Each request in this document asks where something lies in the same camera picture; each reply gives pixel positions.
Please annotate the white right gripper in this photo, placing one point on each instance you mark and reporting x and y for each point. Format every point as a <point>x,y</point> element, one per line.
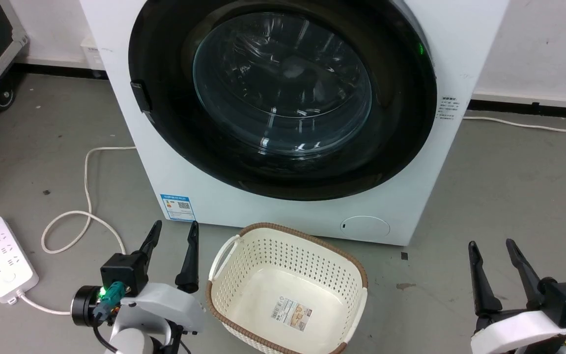
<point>514,329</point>

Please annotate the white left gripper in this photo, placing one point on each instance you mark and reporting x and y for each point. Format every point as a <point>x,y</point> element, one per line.
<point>170,305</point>

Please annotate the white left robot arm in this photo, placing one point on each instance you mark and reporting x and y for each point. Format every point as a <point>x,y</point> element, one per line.
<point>133,341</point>

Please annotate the white front-load washing machine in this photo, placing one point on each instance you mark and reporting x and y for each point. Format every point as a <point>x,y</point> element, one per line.
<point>283,216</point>

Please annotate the round black washing machine door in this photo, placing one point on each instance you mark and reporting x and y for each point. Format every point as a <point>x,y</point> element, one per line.
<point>401,128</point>

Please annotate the clear glass door bowl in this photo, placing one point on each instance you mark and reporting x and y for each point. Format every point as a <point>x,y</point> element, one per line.
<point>283,83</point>

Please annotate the blue energy label sticker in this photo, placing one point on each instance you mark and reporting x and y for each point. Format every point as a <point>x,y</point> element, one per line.
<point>178,207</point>

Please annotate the cream perforated laundry basket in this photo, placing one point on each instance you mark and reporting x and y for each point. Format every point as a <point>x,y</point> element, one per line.
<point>263,290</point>

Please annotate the basket product label sticker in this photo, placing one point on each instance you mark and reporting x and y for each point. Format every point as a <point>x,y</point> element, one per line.
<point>292,313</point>

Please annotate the round white filter cover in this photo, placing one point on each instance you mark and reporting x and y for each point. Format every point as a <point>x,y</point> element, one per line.
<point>366,228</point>

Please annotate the small text label sticker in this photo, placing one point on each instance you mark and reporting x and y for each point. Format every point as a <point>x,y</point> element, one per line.
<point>449,108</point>

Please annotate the black caster wheel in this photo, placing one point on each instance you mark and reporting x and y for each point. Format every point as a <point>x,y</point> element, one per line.
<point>4,94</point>

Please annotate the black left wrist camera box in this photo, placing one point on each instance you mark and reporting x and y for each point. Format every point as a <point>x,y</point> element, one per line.
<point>123,271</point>

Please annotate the black door side bracket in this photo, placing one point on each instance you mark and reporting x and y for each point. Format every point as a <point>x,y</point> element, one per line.
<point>140,96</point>

